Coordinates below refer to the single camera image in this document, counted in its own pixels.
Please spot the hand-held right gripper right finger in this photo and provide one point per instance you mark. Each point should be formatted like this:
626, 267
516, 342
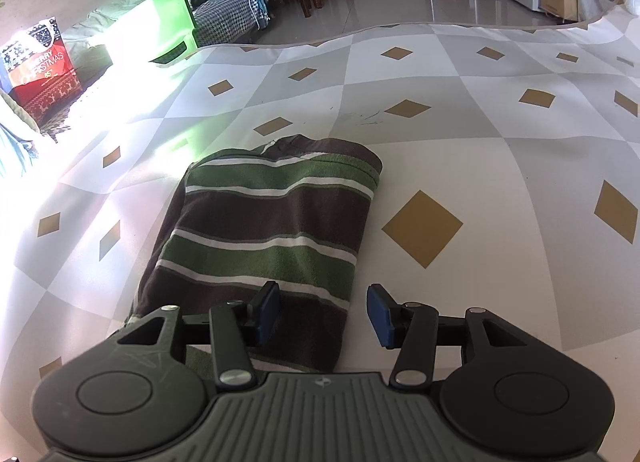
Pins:
382, 316

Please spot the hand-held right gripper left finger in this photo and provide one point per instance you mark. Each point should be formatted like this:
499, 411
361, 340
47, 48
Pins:
265, 312

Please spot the green brown striped t-shirt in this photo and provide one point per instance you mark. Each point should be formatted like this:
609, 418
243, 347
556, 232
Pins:
260, 217

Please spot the white teal cloth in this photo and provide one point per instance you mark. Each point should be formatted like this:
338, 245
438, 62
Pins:
15, 141

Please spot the green plastic stool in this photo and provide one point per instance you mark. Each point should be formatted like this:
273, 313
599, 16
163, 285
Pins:
155, 26

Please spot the red printed gift bag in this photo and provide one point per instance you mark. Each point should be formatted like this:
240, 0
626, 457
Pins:
42, 71

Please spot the pale green pillow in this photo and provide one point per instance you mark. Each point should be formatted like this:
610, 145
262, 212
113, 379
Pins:
95, 31

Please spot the white cup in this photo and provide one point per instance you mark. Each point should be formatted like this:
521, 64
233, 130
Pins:
632, 1

